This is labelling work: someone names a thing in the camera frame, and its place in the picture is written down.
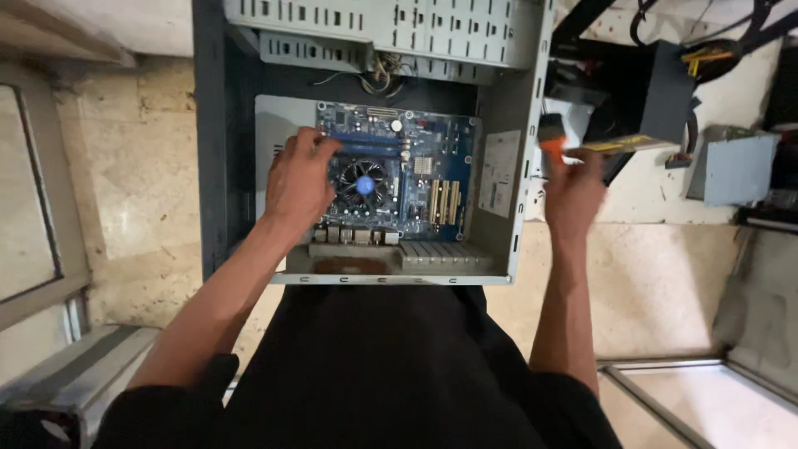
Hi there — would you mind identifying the blue motherboard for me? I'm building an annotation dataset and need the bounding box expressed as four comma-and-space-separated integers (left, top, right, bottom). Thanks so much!
312, 101, 483, 243

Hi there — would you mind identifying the person's black clothing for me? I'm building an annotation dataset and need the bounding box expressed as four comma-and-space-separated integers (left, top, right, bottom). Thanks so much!
92, 284, 624, 449

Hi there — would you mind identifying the grey metal frame panel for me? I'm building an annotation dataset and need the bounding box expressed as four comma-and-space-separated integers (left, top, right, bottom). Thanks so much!
595, 355, 798, 449

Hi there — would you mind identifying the grey open computer case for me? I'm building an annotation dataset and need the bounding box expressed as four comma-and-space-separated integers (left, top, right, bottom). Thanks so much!
192, 0, 557, 287

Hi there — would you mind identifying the white paper label sticker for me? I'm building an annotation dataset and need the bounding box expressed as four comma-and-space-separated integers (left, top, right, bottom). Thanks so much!
478, 129, 522, 220

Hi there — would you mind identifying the bundle of thin wires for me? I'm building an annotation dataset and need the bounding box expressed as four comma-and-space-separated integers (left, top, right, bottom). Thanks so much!
312, 52, 407, 99

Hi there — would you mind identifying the person's left hand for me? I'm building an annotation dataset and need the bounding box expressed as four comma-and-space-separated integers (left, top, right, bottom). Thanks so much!
264, 126, 344, 235

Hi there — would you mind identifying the yellowish flat circuit card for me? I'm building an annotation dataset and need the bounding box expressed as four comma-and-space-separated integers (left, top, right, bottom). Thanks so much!
580, 133, 681, 156

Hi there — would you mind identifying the black power connector cable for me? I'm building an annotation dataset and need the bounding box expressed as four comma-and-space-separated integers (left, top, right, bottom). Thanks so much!
663, 99, 703, 170

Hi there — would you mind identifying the person's right hand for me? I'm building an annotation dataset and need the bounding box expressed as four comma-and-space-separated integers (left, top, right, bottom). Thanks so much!
542, 148, 609, 243

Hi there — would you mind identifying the grey perforated drive cage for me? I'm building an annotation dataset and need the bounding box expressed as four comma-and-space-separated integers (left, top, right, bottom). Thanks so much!
222, 0, 532, 86

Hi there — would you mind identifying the black power supply unit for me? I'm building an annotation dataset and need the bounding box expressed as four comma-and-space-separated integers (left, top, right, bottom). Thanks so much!
547, 40, 697, 186

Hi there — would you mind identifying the black and yellow cable bundle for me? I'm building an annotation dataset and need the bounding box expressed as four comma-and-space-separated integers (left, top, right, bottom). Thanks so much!
628, 0, 798, 86

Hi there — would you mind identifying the grey metal case cover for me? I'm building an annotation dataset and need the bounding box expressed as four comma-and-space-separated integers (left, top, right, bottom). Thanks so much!
0, 323, 161, 449

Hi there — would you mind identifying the grey framed side panel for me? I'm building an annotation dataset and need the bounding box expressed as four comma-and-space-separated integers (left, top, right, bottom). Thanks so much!
0, 61, 92, 333

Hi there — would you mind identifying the grey metal disk drive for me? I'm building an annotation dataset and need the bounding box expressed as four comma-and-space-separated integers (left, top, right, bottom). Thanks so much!
685, 125, 781, 208

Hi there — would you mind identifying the black processor cooling fan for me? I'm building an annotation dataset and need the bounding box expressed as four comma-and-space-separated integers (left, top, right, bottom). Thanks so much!
328, 156, 400, 214

